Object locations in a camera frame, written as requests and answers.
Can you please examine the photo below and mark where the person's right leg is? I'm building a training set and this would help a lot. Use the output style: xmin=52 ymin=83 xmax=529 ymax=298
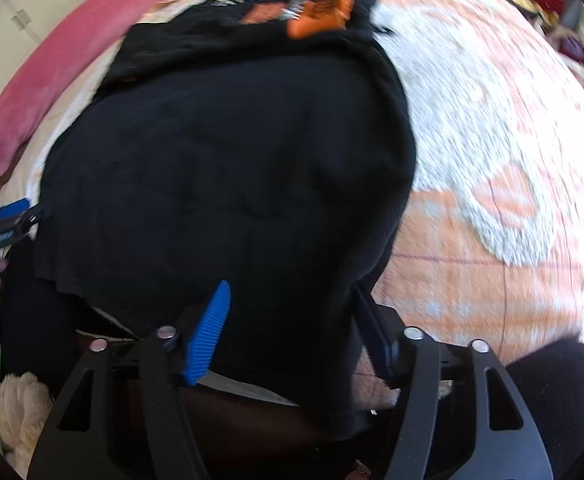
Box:
xmin=504 ymin=340 xmax=584 ymax=480

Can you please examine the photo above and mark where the pink quilt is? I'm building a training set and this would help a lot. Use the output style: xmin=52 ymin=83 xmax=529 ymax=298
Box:
xmin=0 ymin=0 xmax=223 ymax=193

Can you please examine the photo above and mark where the floral tote bag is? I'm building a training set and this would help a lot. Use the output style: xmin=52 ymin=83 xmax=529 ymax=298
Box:
xmin=554 ymin=20 xmax=584 ymax=106

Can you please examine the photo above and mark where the orange white plush blanket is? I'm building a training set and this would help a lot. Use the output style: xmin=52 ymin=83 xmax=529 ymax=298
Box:
xmin=137 ymin=0 xmax=584 ymax=361

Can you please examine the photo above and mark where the white wardrobe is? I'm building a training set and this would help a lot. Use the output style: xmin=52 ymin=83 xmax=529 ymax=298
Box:
xmin=0 ymin=0 xmax=138 ymax=126

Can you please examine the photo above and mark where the black sweater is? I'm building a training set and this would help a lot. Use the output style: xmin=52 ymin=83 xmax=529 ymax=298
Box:
xmin=32 ymin=0 xmax=418 ymax=441

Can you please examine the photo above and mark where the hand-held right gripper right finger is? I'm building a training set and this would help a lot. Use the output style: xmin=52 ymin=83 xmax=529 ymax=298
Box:
xmin=354 ymin=285 xmax=555 ymax=480

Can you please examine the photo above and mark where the beige plush toy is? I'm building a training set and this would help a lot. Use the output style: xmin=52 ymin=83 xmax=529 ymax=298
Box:
xmin=0 ymin=371 xmax=55 ymax=478

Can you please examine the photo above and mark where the brown cloth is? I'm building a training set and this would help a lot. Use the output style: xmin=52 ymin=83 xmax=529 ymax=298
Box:
xmin=122 ymin=375 xmax=373 ymax=480

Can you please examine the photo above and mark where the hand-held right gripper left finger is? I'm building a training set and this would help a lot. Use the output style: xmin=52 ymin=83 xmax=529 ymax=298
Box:
xmin=27 ymin=280 xmax=233 ymax=480

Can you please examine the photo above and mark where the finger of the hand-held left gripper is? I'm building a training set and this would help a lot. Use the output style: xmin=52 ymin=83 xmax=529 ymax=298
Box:
xmin=0 ymin=198 xmax=32 ymax=223
xmin=19 ymin=204 xmax=54 ymax=232

